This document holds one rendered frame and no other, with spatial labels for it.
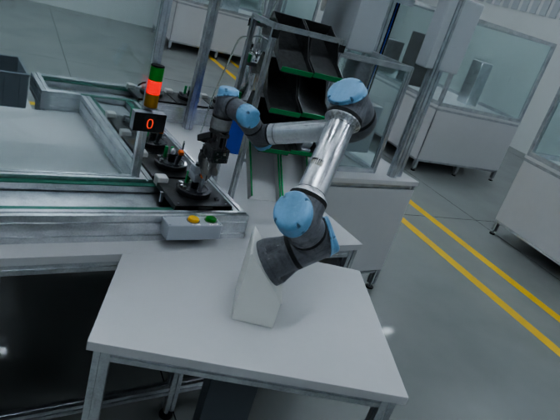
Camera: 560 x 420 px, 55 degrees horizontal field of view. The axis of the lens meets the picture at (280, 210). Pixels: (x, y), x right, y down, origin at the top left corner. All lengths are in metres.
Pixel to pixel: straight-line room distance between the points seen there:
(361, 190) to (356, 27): 0.96
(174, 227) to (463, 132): 6.13
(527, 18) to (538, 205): 7.24
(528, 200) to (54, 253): 4.85
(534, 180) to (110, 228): 4.66
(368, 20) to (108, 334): 2.25
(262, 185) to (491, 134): 6.06
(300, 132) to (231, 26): 9.24
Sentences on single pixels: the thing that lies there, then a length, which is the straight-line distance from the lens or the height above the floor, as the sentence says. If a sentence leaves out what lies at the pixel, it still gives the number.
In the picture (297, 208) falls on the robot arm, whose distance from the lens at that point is 1.47.
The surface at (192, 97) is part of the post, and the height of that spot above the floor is 1.06.
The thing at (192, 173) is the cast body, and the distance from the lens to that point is 2.12.
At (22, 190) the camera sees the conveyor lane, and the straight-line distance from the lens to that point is 2.09.
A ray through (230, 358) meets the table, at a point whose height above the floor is 0.86.
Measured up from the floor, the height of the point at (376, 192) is 0.77.
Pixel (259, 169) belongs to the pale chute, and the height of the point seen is 1.08.
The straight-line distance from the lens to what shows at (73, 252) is 1.85.
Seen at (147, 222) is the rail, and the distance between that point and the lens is 1.95.
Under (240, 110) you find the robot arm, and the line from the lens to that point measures 1.85.
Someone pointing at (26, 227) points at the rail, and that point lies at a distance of 1.84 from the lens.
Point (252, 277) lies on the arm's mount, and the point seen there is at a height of 1.02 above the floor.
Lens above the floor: 1.83
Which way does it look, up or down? 23 degrees down
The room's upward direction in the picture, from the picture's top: 17 degrees clockwise
